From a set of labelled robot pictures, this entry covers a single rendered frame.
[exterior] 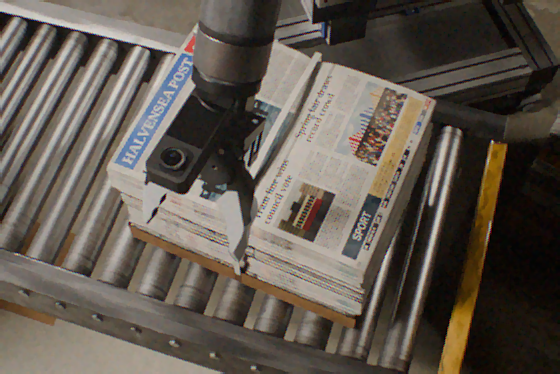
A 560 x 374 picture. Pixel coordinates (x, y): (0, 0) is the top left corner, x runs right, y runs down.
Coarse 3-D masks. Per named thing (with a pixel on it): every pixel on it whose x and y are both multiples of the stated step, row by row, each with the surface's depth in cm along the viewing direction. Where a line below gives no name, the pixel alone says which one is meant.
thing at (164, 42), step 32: (0, 0) 150; (32, 0) 150; (0, 32) 155; (32, 32) 151; (64, 32) 148; (96, 32) 146; (128, 32) 145; (160, 32) 145; (480, 128) 135; (480, 160) 141
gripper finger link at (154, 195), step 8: (152, 184) 85; (144, 192) 86; (152, 192) 85; (160, 192) 85; (168, 192) 84; (144, 200) 86; (152, 200) 86; (160, 200) 85; (144, 208) 87; (152, 208) 86; (144, 216) 88; (152, 216) 87
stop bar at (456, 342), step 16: (496, 144) 131; (496, 160) 130; (496, 176) 128; (480, 192) 127; (496, 192) 127; (480, 208) 125; (480, 224) 124; (480, 240) 122; (480, 256) 121; (464, 272) 120; (480, 272) 120; (464, 288) 119; (464, 304) 117; (464, 320) 116; (448, 336) 115; (464, 336) 115; (448, 352) 114; (464, 352) 114; (448, 368) 112
